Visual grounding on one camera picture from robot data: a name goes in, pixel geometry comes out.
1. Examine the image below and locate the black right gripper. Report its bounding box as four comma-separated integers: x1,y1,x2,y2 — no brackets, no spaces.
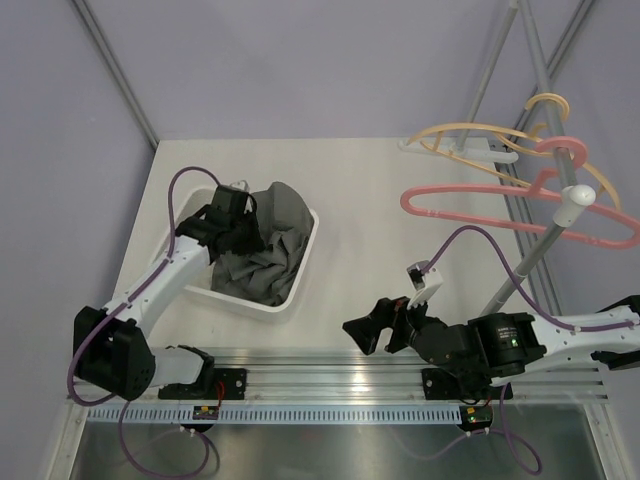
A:
343,286,431,353

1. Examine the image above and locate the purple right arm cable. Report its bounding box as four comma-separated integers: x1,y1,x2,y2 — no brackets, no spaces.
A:
422,225,640,334

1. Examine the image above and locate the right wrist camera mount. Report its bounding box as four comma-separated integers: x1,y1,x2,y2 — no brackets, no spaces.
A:
407,261,444,308

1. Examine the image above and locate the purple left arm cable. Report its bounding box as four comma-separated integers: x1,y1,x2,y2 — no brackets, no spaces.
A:
65,166,229,474

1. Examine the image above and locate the beige wooden hanger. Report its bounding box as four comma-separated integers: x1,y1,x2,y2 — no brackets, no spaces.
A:
404,93,622,212

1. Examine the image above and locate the grey pleated skirt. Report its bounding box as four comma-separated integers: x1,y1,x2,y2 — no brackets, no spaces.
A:
211,182,314,307

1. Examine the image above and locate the white far rack base foot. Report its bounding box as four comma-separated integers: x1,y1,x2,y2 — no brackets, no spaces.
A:
398,138,519,164

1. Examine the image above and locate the white plastic basket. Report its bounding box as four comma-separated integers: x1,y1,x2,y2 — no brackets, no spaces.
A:
155,186,319,323

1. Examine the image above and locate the white slotted cable duct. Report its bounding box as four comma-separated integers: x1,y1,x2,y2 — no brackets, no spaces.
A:
88,404,462,425

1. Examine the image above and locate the grey clothes rack pole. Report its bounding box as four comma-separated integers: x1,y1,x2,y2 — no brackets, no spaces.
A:
482,0,597,316

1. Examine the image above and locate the pink plastic hanger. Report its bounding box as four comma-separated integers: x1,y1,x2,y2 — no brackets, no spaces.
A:
399,134,640,250

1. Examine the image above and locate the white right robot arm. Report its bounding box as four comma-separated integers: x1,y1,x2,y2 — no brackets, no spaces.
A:
342,296,639,402

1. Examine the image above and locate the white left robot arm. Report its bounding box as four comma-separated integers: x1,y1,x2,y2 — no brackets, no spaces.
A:
67,186,265,401

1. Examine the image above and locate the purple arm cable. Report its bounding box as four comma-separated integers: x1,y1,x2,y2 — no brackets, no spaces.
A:
422,225,640,334
65,166,229,474

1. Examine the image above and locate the aluminium mounting rail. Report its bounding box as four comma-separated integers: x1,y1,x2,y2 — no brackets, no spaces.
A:
67,349,609,409

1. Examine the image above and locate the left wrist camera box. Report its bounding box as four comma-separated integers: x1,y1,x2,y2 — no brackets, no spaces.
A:
230,180,250,192

